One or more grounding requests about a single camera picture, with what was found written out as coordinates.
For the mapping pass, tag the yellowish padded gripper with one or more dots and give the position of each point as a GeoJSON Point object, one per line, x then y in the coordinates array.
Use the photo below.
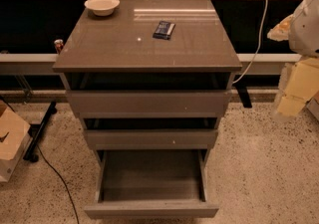
{"type": "Point", "coordinates": [305, 30]}

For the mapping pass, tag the grey bottom drawer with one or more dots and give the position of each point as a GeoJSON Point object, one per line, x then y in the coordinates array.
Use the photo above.
{"type": "Point", "coordinates": [151, 184]}

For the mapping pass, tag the grey drawer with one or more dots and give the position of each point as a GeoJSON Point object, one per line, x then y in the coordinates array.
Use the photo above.
{"type": "Point", "coordinates": [151, 184]}
{"type": "Point", "coordinates": [146, 95]}
{"type": "Point", "coordinates": [150, 133]}

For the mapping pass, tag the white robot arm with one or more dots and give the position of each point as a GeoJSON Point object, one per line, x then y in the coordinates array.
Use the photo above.
{"type": "Point", "coordinates": [299, 83]}

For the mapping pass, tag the grey drawer cabinet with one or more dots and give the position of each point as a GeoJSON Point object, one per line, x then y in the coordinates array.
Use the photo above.
{"type": "Point", "coordinates": [124, 42]}

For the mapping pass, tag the grey top drawer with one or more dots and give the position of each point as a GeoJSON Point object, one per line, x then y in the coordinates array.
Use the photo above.
{"type": "Point", "coordinates": [146, 95]}

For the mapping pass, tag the grey middle drawer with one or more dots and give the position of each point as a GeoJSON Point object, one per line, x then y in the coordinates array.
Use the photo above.
{"type": "Point", "coordinates": [150, 133]}

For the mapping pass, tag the black stand leg right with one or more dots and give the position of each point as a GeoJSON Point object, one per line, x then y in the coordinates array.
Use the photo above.
{"type": "Point", "coordinates": [244, 96]}

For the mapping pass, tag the black stand leg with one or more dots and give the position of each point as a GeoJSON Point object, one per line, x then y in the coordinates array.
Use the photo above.
{"type": "Point", "coordinates": [244, 96]}
{"type": "Point", "coordinates": [36, 131]}

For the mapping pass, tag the cardboard box right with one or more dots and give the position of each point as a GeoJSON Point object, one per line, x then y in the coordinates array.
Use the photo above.
{"type": "Point", "coordinates": [313, 106]}

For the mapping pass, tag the cardboard box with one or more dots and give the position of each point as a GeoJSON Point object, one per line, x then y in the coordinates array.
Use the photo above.
{"type": "Point", "coordinates": [313, 106]}
{"type": "Point", "coordinates": [13, 140]}

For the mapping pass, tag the dark blue snack packet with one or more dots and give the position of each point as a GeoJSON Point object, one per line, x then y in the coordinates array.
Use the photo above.
{"type": "Point", "coordinates": [164, 30]}

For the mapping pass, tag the white paper bowl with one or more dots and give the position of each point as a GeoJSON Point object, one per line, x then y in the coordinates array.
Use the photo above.
{"type": "Point", "coordinates": [102, 7]}

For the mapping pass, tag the red soda can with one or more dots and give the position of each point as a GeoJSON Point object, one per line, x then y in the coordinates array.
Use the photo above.
{"type": "Point", "coordinates": [59, 45]}

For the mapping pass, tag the black stand leg left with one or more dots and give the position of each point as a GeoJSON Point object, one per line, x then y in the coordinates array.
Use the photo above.
{"type": "Point", "coordinates": [36, 131]}

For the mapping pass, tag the cardboard box left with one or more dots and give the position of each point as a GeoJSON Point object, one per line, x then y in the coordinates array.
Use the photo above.
{"type": "Point", "coordinates": [13, 140]}

